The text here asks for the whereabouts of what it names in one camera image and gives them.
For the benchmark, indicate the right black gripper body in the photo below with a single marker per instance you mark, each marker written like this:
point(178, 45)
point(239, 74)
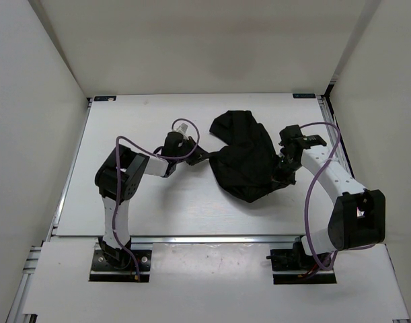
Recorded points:
point(284, 169)

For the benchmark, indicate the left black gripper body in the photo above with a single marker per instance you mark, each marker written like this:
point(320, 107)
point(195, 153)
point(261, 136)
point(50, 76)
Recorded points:
point(192, 159)

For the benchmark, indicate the black skirt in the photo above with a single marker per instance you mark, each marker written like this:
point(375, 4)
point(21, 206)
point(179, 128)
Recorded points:
point(244, 166)

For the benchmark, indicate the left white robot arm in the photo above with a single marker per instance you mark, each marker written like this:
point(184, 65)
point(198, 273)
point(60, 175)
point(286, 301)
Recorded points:
point(119, 177)

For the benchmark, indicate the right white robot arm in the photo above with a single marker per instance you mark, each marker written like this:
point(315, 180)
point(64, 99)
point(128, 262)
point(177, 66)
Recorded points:
point(358, 216)

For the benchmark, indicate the right blue corner label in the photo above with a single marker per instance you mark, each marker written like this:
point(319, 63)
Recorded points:
point(304, 96)

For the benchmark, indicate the blue corner label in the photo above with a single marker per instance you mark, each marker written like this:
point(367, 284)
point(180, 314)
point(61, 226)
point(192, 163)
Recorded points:
point(105, 98)
point(304, 96)

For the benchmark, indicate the left blue corner label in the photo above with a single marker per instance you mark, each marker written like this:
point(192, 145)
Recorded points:
point(105, 98)

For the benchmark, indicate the white front cover panel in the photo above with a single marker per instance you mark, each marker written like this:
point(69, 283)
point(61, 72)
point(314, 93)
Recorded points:
point(222, 283)

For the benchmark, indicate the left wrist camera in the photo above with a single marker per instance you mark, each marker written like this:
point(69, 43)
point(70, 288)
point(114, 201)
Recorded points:
point(173, 145)

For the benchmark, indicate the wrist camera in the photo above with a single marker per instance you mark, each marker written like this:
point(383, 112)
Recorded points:
point(289, 134)
point(173, 145)

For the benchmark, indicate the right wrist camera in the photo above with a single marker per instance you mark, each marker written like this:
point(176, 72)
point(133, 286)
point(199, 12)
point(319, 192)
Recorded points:
point(289, 134)

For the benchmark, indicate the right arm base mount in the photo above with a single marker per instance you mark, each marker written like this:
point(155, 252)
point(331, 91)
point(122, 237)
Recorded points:
point(291, 267)

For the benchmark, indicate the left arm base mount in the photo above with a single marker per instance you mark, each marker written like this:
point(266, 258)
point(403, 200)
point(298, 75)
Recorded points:
point(105, 268)

